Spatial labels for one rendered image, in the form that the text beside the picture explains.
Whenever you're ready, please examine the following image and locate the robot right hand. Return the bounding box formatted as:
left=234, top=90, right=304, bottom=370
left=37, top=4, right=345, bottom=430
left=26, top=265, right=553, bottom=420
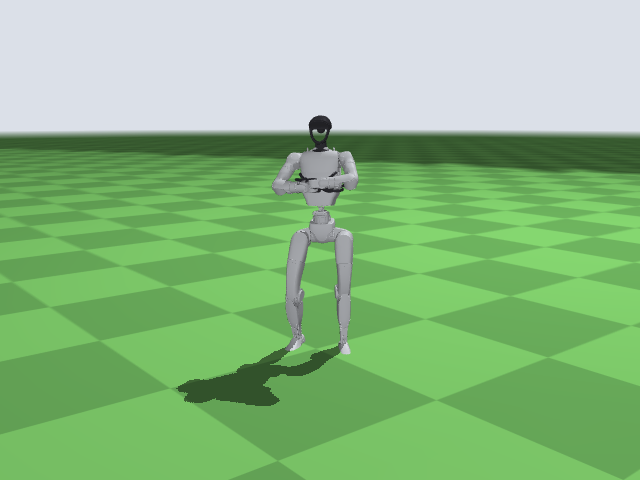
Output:
left=314, top=172, right=344, bottom=193

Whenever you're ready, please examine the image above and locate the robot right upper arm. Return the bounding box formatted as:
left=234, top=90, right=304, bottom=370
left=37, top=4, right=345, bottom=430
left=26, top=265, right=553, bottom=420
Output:
left=272, top=152, right=302, bottom=195

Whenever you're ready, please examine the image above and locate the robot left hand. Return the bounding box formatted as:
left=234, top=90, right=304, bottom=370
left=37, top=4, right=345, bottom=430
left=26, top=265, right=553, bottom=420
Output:
left=295, top=173, right=318, bottom=193

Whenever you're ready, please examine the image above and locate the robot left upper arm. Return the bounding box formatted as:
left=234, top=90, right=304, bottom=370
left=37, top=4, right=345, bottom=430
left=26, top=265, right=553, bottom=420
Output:
left=338, top=151, right=358, bottom=190

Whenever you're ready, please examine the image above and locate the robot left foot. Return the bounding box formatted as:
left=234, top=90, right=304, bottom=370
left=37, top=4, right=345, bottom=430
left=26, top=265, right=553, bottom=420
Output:
left=338, top=340, right=351, bottom=354

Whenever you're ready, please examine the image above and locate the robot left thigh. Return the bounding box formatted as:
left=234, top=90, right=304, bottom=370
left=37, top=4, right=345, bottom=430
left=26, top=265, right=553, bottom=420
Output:
left=334, top=227, right=353, bottom=300

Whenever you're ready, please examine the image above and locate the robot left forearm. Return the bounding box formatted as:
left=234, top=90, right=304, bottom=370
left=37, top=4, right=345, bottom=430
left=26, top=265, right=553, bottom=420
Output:
left=308, top=173, right=355, bottom=189

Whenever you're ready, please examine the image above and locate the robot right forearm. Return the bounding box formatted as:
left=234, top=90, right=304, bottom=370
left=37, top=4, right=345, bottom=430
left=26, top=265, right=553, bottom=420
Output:
left=273, top=179, right=318, bottom=194

